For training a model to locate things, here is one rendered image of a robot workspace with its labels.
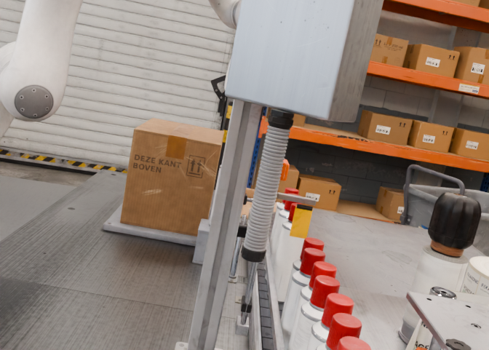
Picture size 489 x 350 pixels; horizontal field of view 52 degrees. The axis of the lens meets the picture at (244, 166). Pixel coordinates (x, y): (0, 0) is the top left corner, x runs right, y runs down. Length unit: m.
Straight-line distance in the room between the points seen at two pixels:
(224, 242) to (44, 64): 0.51
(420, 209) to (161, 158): 2.27
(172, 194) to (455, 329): 1.03
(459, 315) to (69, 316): 0.71
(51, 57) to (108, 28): 4.11
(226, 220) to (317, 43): 0.32
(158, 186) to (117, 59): 3.82
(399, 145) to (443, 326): 4.46
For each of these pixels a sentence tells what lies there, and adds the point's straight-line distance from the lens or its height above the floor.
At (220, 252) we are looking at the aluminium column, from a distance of 0.83.
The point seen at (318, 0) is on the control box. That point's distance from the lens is 0.68.
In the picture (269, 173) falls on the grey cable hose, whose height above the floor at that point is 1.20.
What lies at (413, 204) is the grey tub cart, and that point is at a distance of 3.43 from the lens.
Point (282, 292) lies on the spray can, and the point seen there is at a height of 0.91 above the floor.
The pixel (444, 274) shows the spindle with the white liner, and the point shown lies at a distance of 1.01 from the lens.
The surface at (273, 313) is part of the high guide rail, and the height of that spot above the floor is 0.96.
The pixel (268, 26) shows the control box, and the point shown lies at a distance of 0.71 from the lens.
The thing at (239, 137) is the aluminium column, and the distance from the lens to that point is 0.79.
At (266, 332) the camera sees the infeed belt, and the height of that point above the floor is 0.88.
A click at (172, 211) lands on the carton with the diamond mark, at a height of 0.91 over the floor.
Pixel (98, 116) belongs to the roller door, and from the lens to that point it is 5.22.
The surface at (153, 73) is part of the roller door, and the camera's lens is 5.14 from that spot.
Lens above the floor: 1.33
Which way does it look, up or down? 11 degrees down
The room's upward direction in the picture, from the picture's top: 11 degrees clockwise
